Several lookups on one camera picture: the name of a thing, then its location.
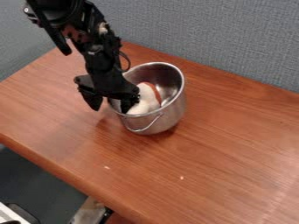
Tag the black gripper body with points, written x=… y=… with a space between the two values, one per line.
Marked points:
x=105 y=75

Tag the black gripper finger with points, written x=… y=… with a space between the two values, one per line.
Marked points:
x=128 y=102
x=92 y=97

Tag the white toy mushroom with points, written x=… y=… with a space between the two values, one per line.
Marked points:
x=149 y=100

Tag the stainless steel pot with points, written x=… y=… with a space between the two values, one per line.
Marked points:
x=161 y=102

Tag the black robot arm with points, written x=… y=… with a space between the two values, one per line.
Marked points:
x=77 y=28

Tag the white and black floor object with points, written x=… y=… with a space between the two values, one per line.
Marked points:
x=12 y=214

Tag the table leg bracket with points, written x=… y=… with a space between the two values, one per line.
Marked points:
x=91 y=213

